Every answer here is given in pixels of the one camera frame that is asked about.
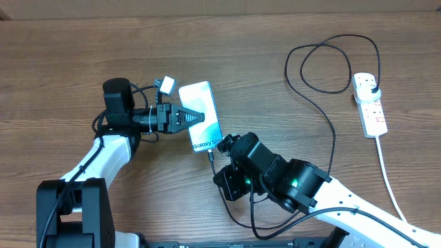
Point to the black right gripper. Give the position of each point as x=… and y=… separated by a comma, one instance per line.
x=231, y=180

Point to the white power strip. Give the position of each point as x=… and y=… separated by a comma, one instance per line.
x=371, y=114

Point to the blue Samsung Galaxy smartphone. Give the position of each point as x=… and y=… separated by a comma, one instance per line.
x=199, y=98

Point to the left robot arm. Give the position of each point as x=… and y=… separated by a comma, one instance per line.
x=75, y=211

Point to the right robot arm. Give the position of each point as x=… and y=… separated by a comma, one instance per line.
x=298, y=185

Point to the white charger adapter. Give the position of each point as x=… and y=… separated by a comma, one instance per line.
x=365, y=94

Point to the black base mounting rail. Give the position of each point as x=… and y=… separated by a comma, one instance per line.
x=310, y=242

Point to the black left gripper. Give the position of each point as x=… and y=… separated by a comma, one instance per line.
x=169, y=118

